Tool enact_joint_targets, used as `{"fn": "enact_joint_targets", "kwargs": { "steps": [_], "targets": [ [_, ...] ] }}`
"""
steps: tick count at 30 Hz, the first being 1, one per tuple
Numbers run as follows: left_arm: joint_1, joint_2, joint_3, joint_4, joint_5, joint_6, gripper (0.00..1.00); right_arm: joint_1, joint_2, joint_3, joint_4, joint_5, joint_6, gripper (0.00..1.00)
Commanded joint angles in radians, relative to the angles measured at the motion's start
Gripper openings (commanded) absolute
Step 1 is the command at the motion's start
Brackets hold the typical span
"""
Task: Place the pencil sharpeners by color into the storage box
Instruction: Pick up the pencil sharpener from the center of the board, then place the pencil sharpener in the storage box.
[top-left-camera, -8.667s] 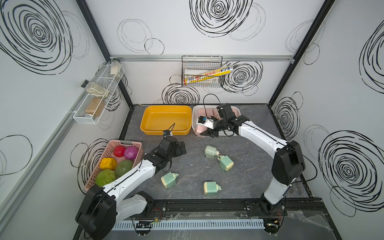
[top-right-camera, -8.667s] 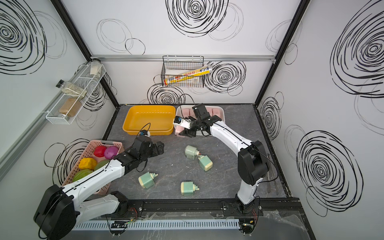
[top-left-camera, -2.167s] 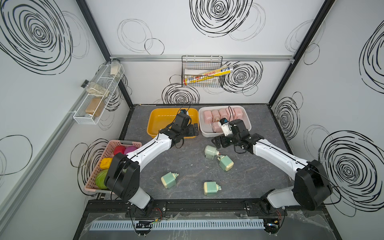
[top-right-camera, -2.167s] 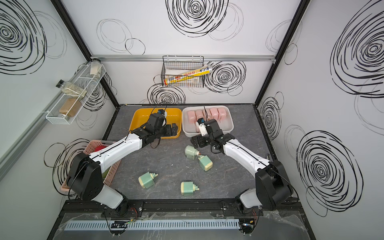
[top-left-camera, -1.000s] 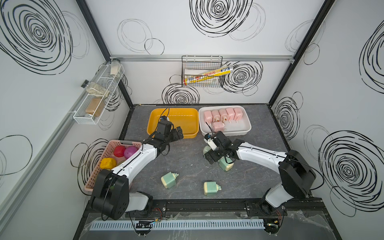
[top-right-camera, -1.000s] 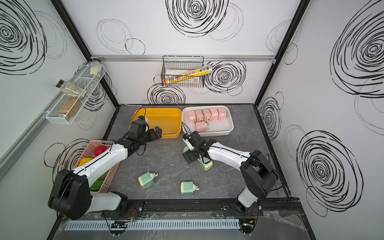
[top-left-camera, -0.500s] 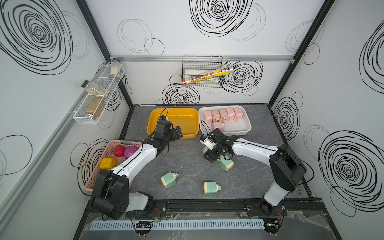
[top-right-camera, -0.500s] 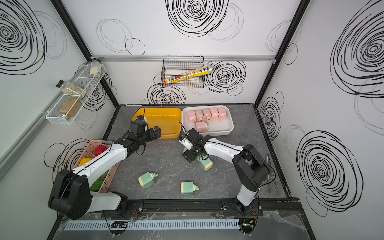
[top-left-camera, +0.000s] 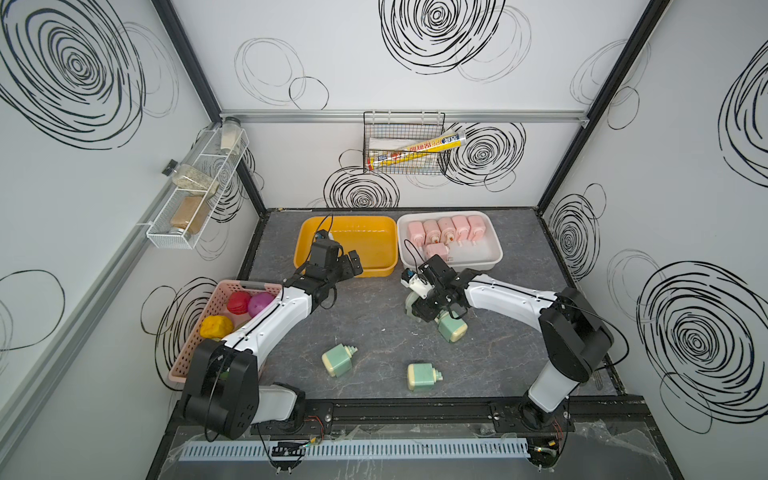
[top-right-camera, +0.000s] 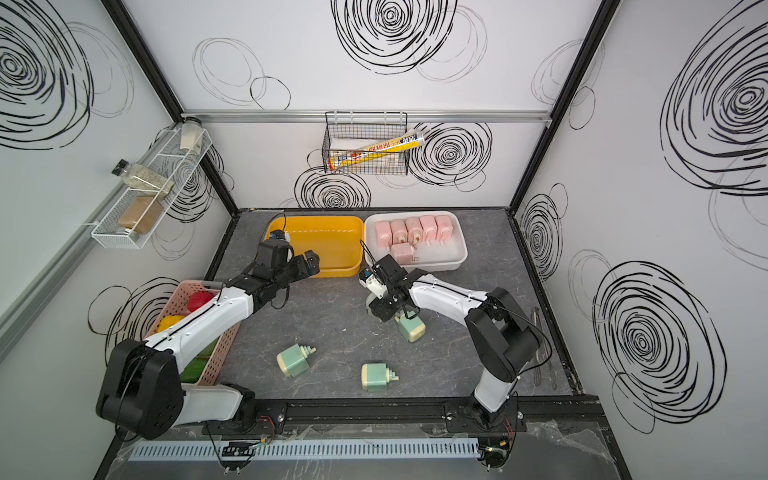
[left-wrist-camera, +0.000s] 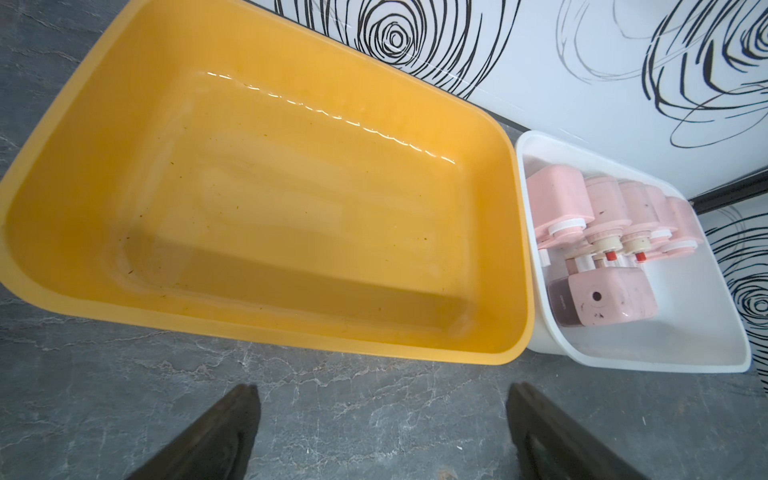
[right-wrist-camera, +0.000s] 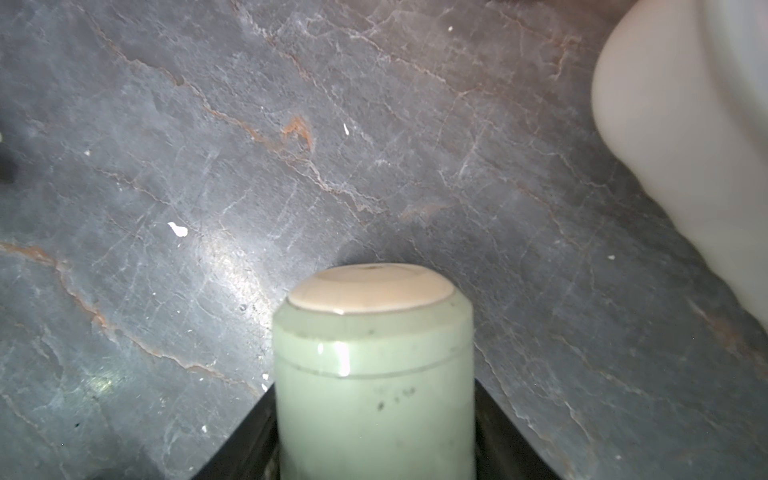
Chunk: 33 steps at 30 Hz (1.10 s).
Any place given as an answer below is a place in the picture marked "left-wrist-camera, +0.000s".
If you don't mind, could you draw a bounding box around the yellow plastic tray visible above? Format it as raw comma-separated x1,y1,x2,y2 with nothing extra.
1,1,535,365

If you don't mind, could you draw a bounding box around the pink sharpener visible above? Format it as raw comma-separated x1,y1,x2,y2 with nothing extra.
619,181,660,263
527,164,595,267
645,185,678,251
578,176,631,261
660,197,704,258
547,267,659,327

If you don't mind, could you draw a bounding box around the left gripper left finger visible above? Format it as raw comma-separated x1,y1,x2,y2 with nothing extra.
129,384,261,479

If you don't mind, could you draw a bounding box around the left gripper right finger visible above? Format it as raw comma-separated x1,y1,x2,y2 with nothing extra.
506,382,646,479

